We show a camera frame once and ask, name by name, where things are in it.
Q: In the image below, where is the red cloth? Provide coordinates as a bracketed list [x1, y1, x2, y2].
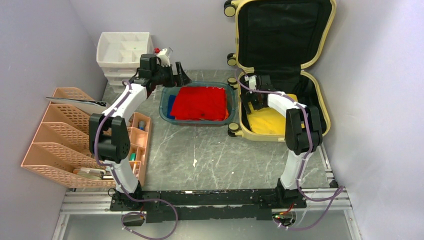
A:
[169, 86, 230, 122]

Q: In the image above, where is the grey folder in organizer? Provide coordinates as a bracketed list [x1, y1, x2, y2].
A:
[46, 97, 110, 115]

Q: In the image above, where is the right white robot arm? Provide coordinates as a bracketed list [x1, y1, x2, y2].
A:
[235, 77, 323, 208]

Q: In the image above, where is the yellow cloth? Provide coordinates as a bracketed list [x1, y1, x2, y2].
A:
[246, 93, 287, 136]

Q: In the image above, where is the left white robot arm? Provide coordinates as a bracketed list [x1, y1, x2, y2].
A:
[88, 53, 191, 210]

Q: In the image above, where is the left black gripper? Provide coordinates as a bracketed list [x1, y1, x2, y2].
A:
[152, 61, 192, 88]

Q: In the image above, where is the white plastic drawer unit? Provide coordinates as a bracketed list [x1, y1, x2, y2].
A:
[96, 32, 154, 93]

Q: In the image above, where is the teal plastic bin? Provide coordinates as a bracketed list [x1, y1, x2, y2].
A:
[159, 81, 238, 127]

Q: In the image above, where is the purple cable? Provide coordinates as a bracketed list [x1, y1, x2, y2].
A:
[234, 68, 345, 232]
[93, 79, 180, 240]

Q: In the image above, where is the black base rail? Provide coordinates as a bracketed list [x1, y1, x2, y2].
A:
[109, 186, 307, 223]

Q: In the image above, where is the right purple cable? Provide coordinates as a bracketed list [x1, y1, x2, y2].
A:
[234, 68, 345, 232]

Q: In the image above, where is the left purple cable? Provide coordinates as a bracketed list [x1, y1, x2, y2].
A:
[93, 79, 180, 240]

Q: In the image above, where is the yellow hard-shell suitcase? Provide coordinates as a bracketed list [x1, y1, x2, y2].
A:
[223, 0, 337, 134]

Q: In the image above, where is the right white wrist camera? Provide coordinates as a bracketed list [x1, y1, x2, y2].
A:
[244, 75, 257, 92]

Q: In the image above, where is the grey blue capped bottle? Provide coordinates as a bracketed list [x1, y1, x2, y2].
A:
[138, 120, 146, 131]

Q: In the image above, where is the orange mesh file organizer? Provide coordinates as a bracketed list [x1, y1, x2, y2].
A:
[21, 102, 152, 188]

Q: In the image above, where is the blue cloth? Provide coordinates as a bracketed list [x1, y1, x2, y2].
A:
[166, 94, 177, 120]

